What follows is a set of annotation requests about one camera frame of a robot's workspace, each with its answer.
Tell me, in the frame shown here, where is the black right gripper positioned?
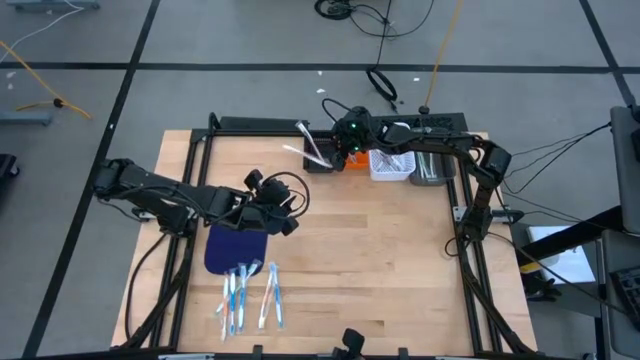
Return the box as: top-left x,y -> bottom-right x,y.
330,124 -> 389,173

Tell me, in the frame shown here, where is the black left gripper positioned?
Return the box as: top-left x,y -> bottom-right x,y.
232,168 -> 302,238

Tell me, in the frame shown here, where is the blue toothbrush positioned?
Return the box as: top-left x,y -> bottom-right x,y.
268,261 -> 286,331
236,263 -> 249,335
226,268 -> 238,336

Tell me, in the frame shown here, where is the pile of packaged toothbrushes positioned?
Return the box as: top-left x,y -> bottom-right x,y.
215,258 -> 263,317

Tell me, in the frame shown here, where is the orange slotted basket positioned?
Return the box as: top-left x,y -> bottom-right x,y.
347,151 -> 371,171

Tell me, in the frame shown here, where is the black slotted basket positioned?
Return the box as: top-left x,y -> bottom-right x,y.
303,130 -> 337,174

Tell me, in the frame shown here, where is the white slotted basket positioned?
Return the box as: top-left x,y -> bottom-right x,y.
368,121 -> 418,183

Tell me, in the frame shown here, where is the dark blue pouch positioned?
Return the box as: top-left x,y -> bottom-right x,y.
203,223 -> 270,276

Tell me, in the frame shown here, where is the gray translucent basket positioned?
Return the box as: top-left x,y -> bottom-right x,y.
409,148 -> 457,188

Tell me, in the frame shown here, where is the white sheet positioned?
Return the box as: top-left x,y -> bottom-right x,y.
527,224 -> 597,286

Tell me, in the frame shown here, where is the black metal beam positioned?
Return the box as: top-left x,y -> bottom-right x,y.
517,204 -> 624,261

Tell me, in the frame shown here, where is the gray metal base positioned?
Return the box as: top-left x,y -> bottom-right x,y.
6,0 -> 101,13
0,110 -> 52,127

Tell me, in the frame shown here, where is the gray desk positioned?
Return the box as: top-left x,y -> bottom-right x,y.
608,103 -> 640,236

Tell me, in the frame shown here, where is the black keyboard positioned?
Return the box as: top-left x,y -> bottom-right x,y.
610,264 -> 640,329

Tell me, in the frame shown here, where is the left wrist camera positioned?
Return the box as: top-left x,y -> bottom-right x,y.
260,178 -> 292,204

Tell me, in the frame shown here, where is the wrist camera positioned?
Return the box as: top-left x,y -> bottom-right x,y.
341,105 -> 374,132
260,178 -> 292,204

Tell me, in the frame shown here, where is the black camera cable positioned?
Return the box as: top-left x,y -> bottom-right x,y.
320,97 -> 352,125
269,171 -> 312,217

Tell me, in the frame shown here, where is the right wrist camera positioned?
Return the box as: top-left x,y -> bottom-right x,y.
341,105 -> 374,132

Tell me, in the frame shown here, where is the black aluminium frame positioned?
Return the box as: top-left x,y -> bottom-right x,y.
112,112 -> 539,360

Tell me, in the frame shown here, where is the black coiled cable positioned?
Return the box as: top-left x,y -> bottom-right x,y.
364,0 -> 401,114

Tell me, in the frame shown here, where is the yellow cable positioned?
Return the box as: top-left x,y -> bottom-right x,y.
0,39 -> 93,120
422,0 -> 465,114

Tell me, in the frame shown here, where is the black cable bundle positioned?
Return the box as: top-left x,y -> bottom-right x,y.
313,0 -> 436,39

